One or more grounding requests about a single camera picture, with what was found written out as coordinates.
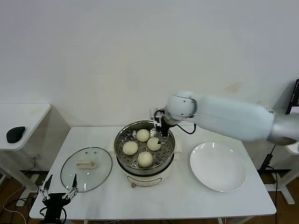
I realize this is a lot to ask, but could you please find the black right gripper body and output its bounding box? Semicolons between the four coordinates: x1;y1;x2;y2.
160;116;171;138

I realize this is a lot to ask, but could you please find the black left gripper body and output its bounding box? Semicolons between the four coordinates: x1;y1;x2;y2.
41;192;72;224

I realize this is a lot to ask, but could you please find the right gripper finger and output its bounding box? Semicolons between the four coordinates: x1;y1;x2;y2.
157;135;169;147

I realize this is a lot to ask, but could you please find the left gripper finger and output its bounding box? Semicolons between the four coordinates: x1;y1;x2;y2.
39;174;54;202
62;173;79;201

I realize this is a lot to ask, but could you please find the white steamed baozi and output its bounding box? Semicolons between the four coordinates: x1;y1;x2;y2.
122;141;138;156
137;151;154;168
136;129;150;142
146;137;162;151

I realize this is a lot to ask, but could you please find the glass lid with cream handle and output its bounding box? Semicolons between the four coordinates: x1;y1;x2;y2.
60;147;113;193

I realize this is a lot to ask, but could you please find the stainless steel steamer basket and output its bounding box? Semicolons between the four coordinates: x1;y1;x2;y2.
114;120;176;175

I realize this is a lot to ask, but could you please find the cream electric cooker base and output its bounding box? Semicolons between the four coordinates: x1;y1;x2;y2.
107;139;183;189

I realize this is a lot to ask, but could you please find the black computer mouse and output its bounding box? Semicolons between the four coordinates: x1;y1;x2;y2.
6;126;26;144

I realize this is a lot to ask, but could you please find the white round plate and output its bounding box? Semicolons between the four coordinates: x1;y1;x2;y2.
190;142;247;192

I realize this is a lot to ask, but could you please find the white side table with mouse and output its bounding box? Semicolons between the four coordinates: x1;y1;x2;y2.
0;104;52;194

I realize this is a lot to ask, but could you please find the white side table with laptop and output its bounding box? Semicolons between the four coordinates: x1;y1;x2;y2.
272;107;299;205

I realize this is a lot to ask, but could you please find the black laptop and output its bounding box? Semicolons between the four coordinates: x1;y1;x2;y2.
286;79;299;115

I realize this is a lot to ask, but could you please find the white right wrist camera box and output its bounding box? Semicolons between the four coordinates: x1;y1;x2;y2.
149;107;164;123

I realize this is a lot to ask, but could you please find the white wall socket with plug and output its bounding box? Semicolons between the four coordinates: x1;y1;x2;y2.
30;154;40;168

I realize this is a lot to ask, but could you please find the black cable with adapter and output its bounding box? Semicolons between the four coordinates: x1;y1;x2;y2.
258;144;281;224

